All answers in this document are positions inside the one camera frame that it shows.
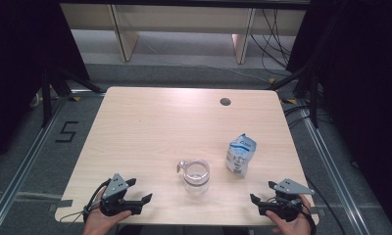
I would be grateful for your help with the person's left hand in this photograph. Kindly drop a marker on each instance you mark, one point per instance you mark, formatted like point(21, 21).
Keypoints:
point(99, 225)

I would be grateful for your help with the clear jar with flip lid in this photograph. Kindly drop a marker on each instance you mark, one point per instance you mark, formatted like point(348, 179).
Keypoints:
point(197, 182)

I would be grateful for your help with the person's right hand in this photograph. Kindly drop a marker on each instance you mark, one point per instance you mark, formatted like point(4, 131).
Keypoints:
point(295, 226)

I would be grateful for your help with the dark curtain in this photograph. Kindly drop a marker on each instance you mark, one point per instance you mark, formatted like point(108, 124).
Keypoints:
point(14, 65)
point(364, 81)

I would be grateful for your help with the grey tape strip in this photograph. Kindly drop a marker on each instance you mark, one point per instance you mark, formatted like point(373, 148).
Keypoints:
point(316, 211)
point(61, 204)

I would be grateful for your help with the black metal stand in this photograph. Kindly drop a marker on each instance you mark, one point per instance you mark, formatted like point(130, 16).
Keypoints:
point(313, 98)
point(47, 98)

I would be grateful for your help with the blue white milk carton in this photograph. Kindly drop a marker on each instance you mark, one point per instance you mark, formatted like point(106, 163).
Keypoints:
point(241, 153)

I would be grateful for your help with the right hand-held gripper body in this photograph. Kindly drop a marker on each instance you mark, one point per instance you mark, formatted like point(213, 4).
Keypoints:
point(290, 187)

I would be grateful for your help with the aluminium floor rail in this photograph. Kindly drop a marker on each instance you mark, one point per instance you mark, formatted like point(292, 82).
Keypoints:
point(331, 169)
point(27, 163)

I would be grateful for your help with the yellow black tape mark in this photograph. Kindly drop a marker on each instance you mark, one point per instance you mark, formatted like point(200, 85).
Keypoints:
point(74, 98)
point(288, 101)

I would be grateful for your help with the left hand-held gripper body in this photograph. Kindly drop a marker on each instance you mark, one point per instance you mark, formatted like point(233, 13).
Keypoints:
point(115, 187)

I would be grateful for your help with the beige wooden shelf unit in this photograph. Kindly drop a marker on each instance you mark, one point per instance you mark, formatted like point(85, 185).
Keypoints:
point(184, 19)

